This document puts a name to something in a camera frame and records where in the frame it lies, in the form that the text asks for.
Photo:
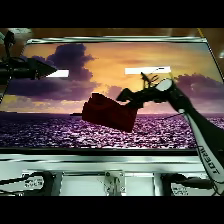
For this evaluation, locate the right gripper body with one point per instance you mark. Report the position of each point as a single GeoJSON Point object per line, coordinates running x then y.
{"type": "Point", "coordinates": [148, 95]}

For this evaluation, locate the silver frame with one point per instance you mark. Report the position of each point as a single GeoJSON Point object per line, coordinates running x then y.
{"type": "Point", "coordinates": [100, 163]}

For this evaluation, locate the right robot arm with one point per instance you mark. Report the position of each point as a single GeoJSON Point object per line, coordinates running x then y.
{"type": "Point", "coordinates": [203, 136]}

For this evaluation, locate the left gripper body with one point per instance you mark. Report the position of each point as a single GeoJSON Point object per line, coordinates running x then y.
{"type": "Point", "coordinates": [31, 68]}

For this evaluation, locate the dark red T-shirt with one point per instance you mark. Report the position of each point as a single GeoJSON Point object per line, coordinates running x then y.
{"type": "Point", "coordinates": [108, 111]}

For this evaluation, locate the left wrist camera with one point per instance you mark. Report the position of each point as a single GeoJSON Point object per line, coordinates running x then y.
{"type": "Point", "coordinates": [8, 41]}

